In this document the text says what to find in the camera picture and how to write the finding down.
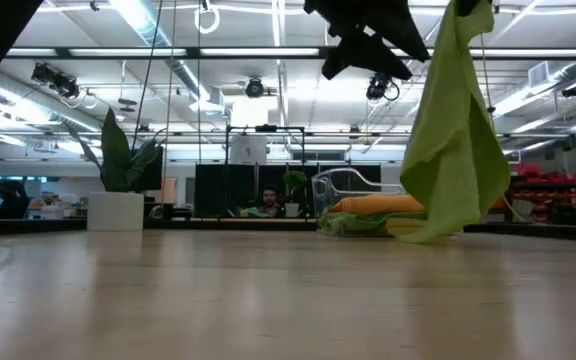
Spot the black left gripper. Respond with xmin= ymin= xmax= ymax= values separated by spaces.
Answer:
xmin=303 ymin=0 xmax=432 ymax=81

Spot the lime microfiber towel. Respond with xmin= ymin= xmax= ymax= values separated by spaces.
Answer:
xmin=399 ymin=0 xmax=512 ymax=245

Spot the clear plastic bin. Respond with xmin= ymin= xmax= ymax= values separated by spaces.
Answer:
xmin=311 ymin=167 xmax=419 ymax=238

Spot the orange microfiber towel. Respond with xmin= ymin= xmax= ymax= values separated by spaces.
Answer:
xmin=330 ymin=193 xmax=425 ymax=216

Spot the green microfiber towel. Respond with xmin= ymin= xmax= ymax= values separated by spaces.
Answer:
xmin=319 ymin=210 xmax=428 ymax=236

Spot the yellow microfiber towel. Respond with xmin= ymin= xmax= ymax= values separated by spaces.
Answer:
xmin=385 ymin=217 xmax=464 ymax=237

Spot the overhead light bar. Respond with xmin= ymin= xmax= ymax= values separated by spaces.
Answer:
xmin=5 ymin=46 xmax=576 ymax=60

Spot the small green bush plant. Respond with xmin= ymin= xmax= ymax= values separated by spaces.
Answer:
xmin=282 ymin=169 xmax=310 ymax=217

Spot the white box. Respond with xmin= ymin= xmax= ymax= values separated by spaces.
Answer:
xmin=230 ymin=135 xmax=268 ymax=165

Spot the person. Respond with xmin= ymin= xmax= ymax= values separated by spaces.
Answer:
xmin=256 ymin=185 xmax=282 ymax=218

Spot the storage shelf with red bins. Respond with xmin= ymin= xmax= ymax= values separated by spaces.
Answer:
xmin=487 ymin=162 xmax=576 ymax=225

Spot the green snake plant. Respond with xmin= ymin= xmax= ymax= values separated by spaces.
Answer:
xmin=65 ymin=107 xmax=167 ymax=194

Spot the white plant pot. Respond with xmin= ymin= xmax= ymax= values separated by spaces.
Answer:
xmin=86 ymin=191 xmax=145 ymax=232

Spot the thin grey hanging cable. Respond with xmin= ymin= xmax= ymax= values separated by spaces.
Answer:
xmin=480 ymin=32 xmax=495 ymax=119

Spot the white cable ring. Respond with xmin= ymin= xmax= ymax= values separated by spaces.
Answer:
xmin=193 ymin=2 xmax=221 ymax=35

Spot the orange cable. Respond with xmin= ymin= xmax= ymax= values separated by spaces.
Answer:
xmin=502 ymin=193 xmax=527 ymax=222

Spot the black hanging cable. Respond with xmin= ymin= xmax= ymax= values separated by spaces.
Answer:
xmin=134 ymin=0 xmax=165 ymax=147

